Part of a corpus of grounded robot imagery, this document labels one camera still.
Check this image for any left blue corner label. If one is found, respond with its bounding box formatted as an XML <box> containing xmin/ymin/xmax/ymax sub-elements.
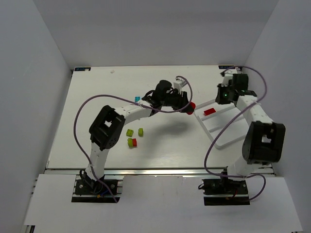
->
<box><xmin>74</xmin><ymin>67</ymin><xmax>91</xmax><ymax>72</ymax></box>

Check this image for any white divided sorting tray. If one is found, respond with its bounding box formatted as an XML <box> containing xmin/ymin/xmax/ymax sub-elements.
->
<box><xmin>194</xmin><ymin>100</ymin><xmax>249</xmax><ymax>150</ymax></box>

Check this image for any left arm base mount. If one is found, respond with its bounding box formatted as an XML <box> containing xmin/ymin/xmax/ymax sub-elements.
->
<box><xmin>71</xmin><ymin>178</ymin><xmax>123</xmax><ymax>203</ymax></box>

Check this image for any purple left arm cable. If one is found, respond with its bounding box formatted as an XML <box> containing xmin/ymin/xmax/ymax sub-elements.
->
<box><xmin>73</xmin><ymin>75</ymin><xmax>193</xmax><ymax>202</ymax></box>

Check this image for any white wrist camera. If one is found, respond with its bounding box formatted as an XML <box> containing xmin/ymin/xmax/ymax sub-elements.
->
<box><xmin>173</xmin><ymin>77</ymin><xmax>187</xmax><ymax>94</ymax></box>
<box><xmin>221</xmin><ymin>70</ymin><xmax>234</xmax><ymax>86</ymax></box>

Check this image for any blue corner label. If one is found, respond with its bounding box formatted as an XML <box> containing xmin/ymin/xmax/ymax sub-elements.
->
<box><xmin>74</xmin><ymin>67</ymin><xmax>91</xmax><ymax>72</ymax></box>
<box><xmin>218</xmin><ymin>65</ymin><xmax>235</xmax><ymax>70</ymax></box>

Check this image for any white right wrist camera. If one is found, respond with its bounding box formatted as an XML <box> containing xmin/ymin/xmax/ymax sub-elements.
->
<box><xmin>221</xmin><ymin>70</ymin><xmax>234</xmax><ymax>86</ymax></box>

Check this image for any red small lego brick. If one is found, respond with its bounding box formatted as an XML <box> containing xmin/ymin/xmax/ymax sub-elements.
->
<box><xmin>132</xmin><ymin>138</ymin><xmax>137</xmax><ymax>147</ymax></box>

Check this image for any green square lego brick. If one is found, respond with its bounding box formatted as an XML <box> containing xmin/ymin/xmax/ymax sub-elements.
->
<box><xmin>126</xmin><ymin>129</ymin><xmax>134</xmax><ymax>137</ymax></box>

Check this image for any green small lego brick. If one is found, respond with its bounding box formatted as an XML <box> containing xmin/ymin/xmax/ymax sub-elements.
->
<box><xmin>138</xmin><ymin>128</ymin><xmax>143</xmax><ymax>136</ymax></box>

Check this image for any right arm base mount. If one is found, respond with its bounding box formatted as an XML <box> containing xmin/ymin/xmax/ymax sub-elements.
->
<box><xmin>198</xmin><ymin>178</ymin><xmax>250</xmax><ymax>206</ymax></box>

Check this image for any right blue corner label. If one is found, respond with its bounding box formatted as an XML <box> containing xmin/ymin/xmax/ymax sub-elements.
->
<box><xmin>218</xmin><ymin>65</ymin><xmax>235</xmax><ymax>70</ymax></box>

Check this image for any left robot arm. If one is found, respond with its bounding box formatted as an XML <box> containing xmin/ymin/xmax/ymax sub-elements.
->
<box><xmin>80</xmin><ymin>76</ymin><xmax>195</xmax><ymax>194</ymax></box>

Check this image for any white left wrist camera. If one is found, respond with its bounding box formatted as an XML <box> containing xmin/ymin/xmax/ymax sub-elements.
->
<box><xmin>173</xmin><ymin>77</ymin><xmax>187</xmax><ymax>94</ymax></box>

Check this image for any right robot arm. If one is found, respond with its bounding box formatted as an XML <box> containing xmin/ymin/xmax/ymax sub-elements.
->
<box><xmin>215</xmin><ymin>73</ymin><xmax>286</xmax><ymax>181</ymax></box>

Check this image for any aluminium front table rail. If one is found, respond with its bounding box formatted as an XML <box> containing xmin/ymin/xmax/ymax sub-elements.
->
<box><xmin>45</xmin><ymin>167</ymin><xmax>275</xmax><ymax>177</ymax></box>

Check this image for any red curved lego brick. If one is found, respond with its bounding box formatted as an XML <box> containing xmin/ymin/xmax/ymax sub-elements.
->
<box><xmin>185</xmin><ymin>102</ymin><xmax>196</xmax><ymax>115</ymax></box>

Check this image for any red lego plate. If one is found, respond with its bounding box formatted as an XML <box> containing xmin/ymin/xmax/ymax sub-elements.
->
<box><xmin>204</xmin><ymin>108</ymin><xmax>216</xmax><ymax>116</ymax></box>

